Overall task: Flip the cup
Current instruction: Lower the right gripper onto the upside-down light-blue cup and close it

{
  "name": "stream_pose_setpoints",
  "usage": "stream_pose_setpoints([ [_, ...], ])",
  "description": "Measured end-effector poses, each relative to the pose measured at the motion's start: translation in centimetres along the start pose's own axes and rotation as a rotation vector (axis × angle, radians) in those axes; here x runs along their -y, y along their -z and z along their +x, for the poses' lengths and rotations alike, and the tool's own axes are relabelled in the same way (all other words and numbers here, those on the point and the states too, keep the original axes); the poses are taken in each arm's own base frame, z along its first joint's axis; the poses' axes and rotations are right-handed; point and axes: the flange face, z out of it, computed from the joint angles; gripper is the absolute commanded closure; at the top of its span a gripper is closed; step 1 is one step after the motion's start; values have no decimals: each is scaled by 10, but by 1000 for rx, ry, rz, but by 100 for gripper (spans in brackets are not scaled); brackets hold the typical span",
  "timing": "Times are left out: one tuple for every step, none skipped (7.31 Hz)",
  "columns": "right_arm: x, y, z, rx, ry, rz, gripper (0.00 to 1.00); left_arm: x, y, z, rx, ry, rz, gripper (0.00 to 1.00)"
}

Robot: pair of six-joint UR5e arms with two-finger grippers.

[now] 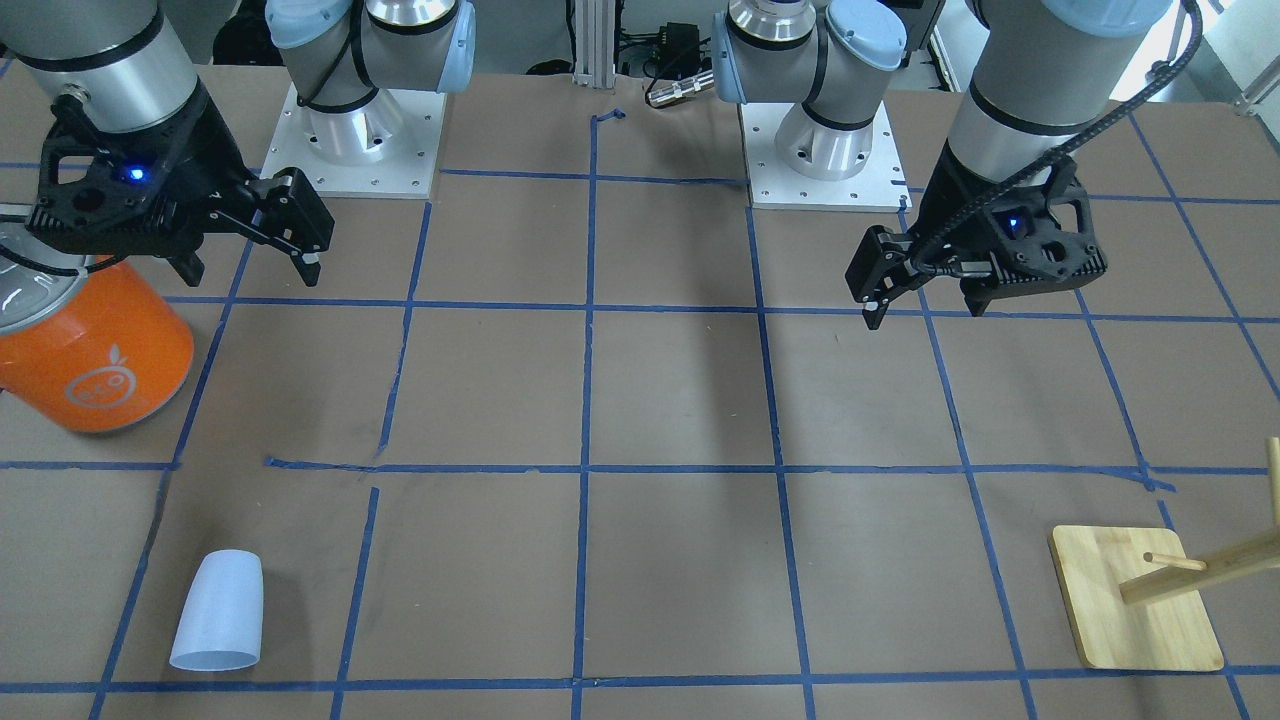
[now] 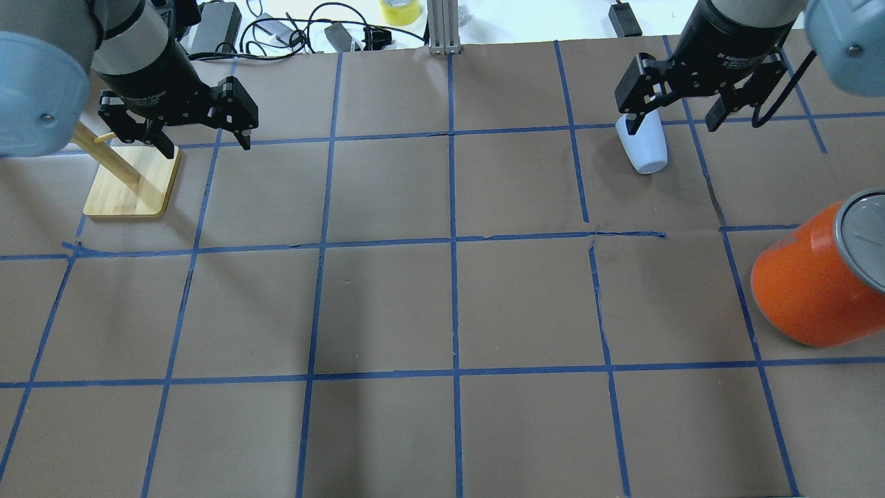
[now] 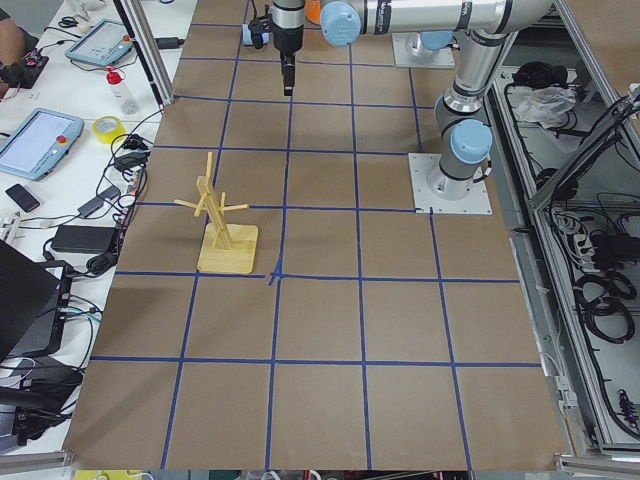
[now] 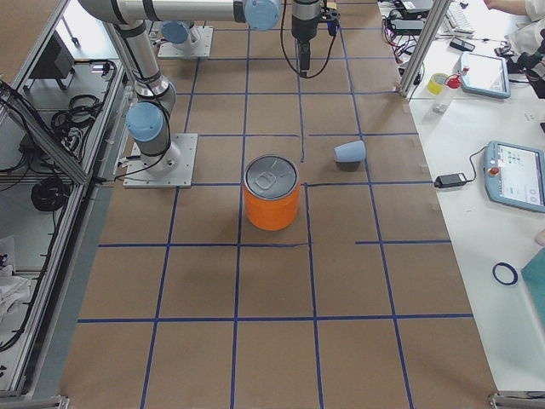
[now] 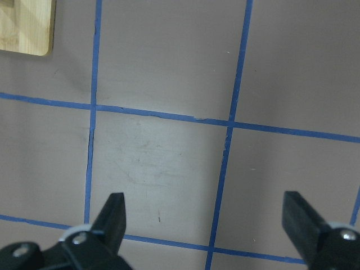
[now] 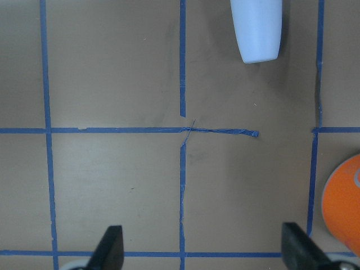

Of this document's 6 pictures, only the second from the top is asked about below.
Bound grey power brick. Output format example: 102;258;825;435
324;22;362;53

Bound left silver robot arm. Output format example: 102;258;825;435
1;1;259;158

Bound small black adapter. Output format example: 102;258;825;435
608;1;644;38

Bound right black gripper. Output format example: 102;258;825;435
615;1;796;136

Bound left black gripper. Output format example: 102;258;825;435
97;38;259;160

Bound orange cylindrical container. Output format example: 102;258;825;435
750;188;884;348

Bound black power adapter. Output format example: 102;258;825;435
189;1;241;54

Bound yellow tape roll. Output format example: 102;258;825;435
378;0;421;26

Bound wooden cup stand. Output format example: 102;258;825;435
71;122;183;219

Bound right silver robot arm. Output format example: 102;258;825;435
615;1;884;136

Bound aluminium extrusion post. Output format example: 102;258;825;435
427;0;463;56

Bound white plastic cup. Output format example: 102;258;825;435
615;110;668;174

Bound black tangled cables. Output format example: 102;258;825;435
228;0;426;62

